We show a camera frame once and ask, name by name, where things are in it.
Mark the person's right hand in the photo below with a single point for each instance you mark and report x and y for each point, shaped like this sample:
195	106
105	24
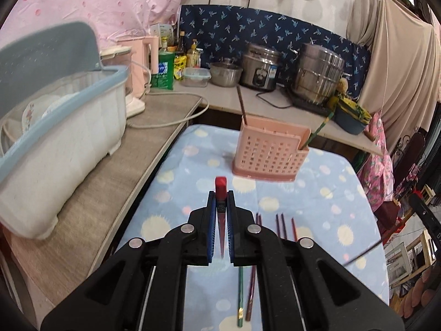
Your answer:
418	294

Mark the white dish drainer tub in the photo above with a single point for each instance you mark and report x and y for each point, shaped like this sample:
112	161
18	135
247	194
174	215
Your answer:
69	165

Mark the blue plastic basin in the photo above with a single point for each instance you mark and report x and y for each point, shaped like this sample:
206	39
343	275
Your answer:
349	124

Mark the steel rice cooker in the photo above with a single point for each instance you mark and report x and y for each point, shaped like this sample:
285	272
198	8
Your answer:
260	69

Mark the blue planet-print tablecloth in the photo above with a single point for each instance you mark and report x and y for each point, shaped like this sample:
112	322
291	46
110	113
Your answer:
193	165

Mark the beige curtain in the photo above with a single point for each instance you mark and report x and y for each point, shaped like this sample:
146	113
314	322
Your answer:
396	58

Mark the dark sauce bottle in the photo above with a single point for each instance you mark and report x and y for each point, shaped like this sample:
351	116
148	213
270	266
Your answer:
181	43

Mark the navy leaf-print cloth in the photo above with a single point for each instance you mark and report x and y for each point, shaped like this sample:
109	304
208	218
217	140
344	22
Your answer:
241	24

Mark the dark metal chair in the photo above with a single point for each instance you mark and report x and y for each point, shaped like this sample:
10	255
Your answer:
411	155

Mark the grey-blue drainer lid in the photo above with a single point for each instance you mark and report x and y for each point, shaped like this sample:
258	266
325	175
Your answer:
44	55

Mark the clear plastic food container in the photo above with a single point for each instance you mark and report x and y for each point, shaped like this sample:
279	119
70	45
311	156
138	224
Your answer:
196	77

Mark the white wooden frame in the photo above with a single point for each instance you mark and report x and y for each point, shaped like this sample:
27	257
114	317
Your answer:
403	262

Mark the green detergent bottle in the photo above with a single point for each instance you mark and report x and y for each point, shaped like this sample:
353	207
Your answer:
164	72

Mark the brown loofah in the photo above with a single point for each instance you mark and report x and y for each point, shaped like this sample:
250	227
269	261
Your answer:
342	86

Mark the pink pineapple-print apron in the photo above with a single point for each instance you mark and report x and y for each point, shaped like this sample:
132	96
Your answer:
379	165

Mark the yellow liquid bottle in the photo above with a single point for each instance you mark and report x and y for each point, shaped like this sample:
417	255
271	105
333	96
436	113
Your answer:
193	55

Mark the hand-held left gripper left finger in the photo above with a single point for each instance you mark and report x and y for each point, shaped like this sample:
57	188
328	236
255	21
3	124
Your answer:
211	227

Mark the maroon bag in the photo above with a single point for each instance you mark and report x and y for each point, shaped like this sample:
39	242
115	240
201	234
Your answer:
389	213

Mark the yellow plastic basin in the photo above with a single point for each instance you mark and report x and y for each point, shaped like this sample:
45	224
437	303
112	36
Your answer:
351	107

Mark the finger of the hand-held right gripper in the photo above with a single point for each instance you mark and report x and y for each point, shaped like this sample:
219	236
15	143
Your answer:
427	219

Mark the floral plate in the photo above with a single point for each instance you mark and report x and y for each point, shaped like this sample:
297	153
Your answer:
31	113

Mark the green chopstick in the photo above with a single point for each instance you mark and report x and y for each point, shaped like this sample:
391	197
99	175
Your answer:
318	129
240	300

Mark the white blender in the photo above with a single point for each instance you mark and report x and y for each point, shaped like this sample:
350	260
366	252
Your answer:
134	106

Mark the pink electric kettle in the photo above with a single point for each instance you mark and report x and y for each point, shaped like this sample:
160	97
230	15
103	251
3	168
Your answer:
141	62

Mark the yellow packet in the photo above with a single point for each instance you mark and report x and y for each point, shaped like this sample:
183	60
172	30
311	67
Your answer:
180	67

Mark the pink dotted sheet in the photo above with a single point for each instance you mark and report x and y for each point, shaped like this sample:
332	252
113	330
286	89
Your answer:
103	0

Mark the steel steamer pot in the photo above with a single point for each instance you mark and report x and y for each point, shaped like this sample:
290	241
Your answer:
317	76

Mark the pink perforated utensil holder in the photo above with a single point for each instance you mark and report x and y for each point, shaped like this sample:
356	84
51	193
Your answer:
268	151

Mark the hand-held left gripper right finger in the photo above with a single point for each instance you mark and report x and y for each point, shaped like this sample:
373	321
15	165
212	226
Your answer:
230	227

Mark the dark red chopstick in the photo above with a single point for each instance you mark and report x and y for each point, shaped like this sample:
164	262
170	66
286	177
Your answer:
277	222
294	229
284	224
256	218
260	219
241	105
361	254

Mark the black induction cooker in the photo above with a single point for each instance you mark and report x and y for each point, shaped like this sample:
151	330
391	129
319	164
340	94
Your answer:
310	107

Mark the white carton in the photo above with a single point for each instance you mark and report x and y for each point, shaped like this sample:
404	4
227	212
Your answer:
160	34

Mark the small steel pot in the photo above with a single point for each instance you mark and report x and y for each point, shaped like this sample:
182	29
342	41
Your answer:
225	74

